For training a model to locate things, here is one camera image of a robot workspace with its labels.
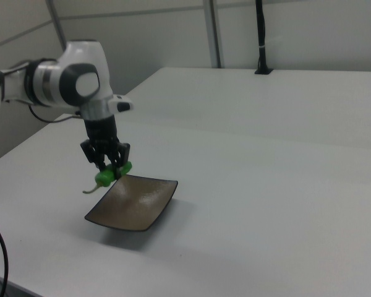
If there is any green chili pepper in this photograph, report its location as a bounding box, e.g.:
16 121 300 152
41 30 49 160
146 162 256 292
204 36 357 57
82 160 134 196

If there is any grey partition frame post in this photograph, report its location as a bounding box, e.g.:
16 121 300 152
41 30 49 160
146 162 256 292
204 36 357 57
45 0 68 52
203 0 223 68

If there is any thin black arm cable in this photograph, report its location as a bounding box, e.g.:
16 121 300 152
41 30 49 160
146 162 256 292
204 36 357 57
27 104 83 124

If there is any square brown ceramic plate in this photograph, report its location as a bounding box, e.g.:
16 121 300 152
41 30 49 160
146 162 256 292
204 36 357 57
84 173 179 233

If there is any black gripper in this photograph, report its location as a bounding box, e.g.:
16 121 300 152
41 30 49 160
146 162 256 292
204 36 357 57
79 114 132 179

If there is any black pole with white band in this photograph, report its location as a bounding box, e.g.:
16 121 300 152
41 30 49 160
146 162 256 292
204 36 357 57
254 0 275 75

